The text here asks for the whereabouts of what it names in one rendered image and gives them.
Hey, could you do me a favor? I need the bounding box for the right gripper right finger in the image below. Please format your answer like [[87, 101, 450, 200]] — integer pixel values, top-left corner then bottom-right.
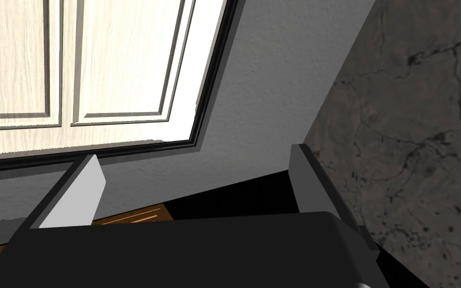
[[290, 143, 364, 233]]

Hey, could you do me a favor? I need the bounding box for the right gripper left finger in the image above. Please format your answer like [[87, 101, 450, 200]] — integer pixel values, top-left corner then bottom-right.
[[21, 153, 107, 231]]

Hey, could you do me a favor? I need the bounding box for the cream panelled door leaf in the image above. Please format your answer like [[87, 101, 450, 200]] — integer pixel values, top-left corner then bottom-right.
[[0, 0, 228, 158]]

